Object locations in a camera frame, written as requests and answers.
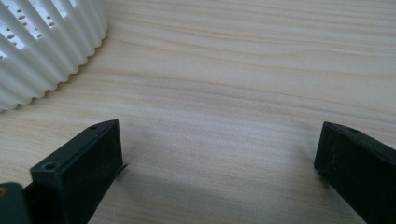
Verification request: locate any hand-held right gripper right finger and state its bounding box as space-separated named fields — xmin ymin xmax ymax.
xmin=313 ymin=120 xmax=396 ymax=224

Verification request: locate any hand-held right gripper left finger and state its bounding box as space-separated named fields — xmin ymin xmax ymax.
xmin=29 ymin=119 xmax=129 ymax=224

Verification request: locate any white plastic basket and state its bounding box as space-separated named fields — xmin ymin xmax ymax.
xmin=0 ymin=0 xmax=109 ymax=113

